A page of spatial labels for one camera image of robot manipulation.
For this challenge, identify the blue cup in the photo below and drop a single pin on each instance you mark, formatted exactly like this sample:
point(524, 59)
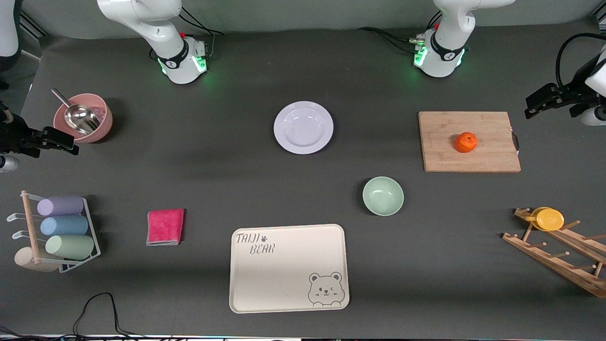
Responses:
point(65, 225)

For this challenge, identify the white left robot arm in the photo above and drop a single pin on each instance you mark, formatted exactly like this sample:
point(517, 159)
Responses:
point(442, 52)

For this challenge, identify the pink bowl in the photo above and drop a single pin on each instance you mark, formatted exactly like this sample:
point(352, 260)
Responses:
point(102, 125)

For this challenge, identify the wooden mug rack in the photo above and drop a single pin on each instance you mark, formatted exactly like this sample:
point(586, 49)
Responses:
point(554, 258)

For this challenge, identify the green cup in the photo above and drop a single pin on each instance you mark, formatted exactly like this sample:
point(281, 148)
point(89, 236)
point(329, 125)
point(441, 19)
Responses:
point(71, 246)

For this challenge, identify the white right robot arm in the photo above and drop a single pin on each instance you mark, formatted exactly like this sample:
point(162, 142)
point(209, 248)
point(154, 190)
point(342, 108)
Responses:
point(176, 57)

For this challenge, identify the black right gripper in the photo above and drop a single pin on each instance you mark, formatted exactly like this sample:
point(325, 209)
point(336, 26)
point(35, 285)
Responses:
point(15, 134)

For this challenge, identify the metal scoop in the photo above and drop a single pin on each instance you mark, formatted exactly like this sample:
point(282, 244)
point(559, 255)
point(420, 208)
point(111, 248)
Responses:
point(80, 118)

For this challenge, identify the wooden cutting board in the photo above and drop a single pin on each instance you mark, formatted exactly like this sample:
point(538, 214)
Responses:
point(454, 161)

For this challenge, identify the pink folded cloth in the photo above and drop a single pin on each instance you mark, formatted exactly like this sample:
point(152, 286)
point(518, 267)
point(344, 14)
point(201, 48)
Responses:
point(165, 227)

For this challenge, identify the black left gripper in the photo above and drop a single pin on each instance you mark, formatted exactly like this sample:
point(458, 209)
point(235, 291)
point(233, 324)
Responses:
point(573, 94)

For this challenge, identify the cream tray with bear print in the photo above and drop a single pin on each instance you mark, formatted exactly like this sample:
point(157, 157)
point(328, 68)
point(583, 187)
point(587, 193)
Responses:
point(284, 279)

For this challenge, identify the purple cup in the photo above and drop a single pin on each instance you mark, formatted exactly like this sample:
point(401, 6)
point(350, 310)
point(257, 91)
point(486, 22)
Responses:
point(61, 206)

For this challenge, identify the pale green bowl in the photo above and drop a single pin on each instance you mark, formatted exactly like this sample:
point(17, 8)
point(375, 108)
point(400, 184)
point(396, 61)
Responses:
point(383, 196)

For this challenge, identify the yellow cup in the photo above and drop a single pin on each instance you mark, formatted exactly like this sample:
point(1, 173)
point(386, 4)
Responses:
point(549, 219)

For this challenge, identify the beige cup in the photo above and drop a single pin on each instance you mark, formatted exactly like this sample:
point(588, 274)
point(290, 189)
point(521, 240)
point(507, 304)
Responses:
point(23, 259)

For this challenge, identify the orange fruit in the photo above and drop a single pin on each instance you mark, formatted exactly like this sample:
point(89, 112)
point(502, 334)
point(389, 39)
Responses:
point(466, 142)

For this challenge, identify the white round plate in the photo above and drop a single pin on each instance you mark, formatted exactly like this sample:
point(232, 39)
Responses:
point(303, 128)

